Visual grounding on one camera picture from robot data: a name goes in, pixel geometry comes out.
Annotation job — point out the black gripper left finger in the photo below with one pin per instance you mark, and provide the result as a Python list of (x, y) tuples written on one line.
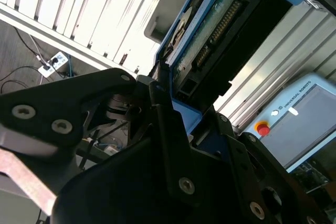
[(52, 103)]

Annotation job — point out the hard disk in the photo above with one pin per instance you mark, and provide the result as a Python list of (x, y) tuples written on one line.
[(210, 37)]

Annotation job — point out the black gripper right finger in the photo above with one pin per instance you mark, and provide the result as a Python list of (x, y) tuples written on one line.
[(252, 171)]

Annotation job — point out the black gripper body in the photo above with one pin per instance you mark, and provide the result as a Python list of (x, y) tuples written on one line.
[(118, 195)]

